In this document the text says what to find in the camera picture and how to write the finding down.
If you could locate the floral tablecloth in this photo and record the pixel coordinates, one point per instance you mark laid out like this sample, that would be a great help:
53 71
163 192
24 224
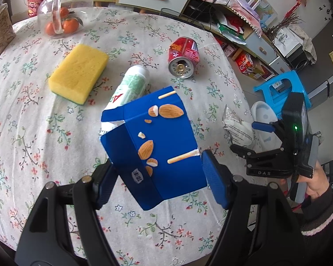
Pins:
30 133

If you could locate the pink floral cloth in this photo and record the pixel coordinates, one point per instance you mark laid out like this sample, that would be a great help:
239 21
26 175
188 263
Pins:
238 5

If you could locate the red cardboard box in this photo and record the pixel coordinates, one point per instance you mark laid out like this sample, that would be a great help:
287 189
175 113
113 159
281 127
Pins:
248 66

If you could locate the red tin can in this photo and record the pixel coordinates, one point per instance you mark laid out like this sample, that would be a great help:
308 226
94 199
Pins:
183 55

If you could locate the green packet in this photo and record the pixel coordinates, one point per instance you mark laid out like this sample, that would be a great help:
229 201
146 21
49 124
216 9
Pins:
230 32

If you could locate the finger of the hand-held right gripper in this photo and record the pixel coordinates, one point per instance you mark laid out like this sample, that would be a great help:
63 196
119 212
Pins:
263 126
242 150

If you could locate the cloth covered appliance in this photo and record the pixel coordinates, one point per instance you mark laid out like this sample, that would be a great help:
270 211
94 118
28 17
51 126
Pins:
291 40

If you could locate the orange tangerine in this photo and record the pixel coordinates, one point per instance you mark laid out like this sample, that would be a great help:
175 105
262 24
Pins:
64 12
70 25
50 29

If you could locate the printed map bag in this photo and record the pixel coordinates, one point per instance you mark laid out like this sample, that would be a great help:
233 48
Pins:
266 8

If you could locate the person's right forearm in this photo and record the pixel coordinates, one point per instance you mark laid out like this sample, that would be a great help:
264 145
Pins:
319 216

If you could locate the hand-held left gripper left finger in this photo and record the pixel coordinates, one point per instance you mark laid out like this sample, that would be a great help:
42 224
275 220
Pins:
104 188

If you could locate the plastic snack jar red label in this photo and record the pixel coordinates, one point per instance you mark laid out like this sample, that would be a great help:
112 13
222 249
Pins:
0 30

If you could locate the blue plastic stool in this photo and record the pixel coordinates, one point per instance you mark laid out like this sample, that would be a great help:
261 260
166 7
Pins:
274 81

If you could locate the white plastic bottle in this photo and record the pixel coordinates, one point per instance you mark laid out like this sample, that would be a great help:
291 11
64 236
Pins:
133 84

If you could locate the person's right hand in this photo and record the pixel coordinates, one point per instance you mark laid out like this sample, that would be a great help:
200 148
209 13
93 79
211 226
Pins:
319 183

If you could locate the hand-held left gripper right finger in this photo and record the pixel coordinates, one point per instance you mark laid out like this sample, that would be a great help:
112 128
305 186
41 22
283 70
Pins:
215 177

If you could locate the dried branches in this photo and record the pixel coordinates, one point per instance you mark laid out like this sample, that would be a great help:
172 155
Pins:
287 23

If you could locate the white wrapper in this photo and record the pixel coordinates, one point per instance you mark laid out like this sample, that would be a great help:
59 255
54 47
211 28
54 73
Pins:
238 127

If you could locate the low wooden cabinet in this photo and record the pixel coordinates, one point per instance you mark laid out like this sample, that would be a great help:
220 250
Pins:
255 41

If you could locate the yellow sponge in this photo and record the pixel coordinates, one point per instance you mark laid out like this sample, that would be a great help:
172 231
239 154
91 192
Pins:
79 72

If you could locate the white trash bin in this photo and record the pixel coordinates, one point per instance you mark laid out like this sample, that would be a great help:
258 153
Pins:
267 141

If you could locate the blue snack box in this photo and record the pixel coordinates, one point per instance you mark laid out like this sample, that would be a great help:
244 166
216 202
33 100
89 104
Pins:
161 149

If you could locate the red wall decoration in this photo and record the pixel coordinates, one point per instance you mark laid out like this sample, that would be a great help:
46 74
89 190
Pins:
302 0

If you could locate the red bucket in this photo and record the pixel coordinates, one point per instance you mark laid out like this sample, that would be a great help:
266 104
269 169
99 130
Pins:
34 2

